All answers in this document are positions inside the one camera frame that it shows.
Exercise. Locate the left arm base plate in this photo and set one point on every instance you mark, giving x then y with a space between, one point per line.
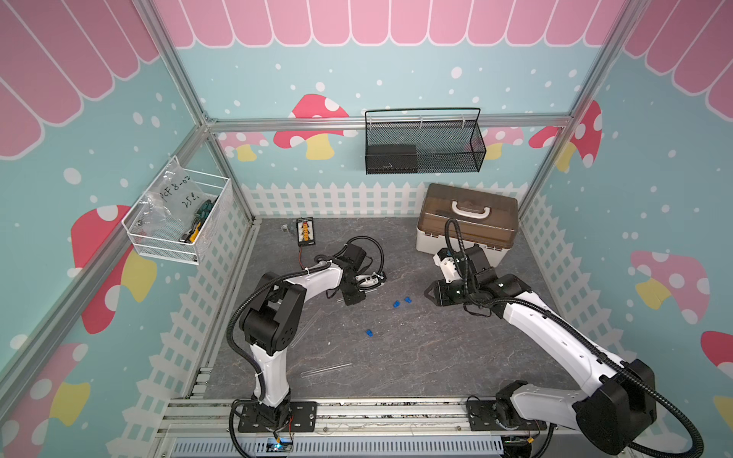
290 417

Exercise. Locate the clear test tube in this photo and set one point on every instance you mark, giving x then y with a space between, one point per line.
306 328
328 369

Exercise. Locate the clear plastic bag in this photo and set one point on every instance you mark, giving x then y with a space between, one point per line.
173 198

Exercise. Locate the black mesh wall basket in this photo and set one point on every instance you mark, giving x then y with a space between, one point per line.
448 140

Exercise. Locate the black board yellow connectors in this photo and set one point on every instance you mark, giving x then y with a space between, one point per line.
305 231

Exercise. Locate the clear test tube lower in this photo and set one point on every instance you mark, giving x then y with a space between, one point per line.
328 369

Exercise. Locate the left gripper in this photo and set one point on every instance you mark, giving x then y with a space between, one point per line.
357 297

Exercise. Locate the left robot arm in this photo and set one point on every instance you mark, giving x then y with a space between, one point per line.
262 328

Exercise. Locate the green tool in basket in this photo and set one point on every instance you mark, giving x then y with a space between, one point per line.
200 217

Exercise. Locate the white wire wall basket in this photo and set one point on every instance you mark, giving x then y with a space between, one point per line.
164 244

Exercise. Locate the black box in basket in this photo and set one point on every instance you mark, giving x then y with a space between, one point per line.
390 159

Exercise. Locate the brown lid storage box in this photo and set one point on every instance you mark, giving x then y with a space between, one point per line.
485 219

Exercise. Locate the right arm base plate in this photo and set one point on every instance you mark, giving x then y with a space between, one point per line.
492 415

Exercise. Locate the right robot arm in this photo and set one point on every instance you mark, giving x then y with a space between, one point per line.
615 400

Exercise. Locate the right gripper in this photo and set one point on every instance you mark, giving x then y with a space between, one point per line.
439 293

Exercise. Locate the clear test tube left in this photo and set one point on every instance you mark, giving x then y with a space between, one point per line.
306 328

